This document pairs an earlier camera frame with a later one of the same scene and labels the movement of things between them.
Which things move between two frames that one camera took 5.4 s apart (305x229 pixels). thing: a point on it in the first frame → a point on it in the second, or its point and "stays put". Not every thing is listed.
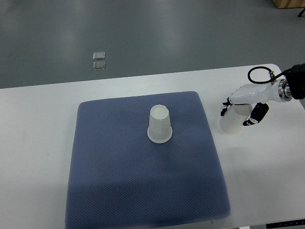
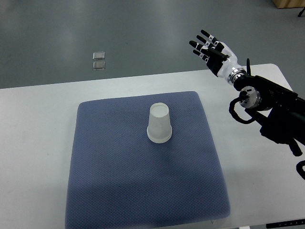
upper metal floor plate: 99,55 stays put
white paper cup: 231,122 → 159,126
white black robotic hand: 279,90 → 219,58
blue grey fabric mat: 120,180 stays put
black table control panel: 282,224 stays put
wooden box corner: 289,4 stays put
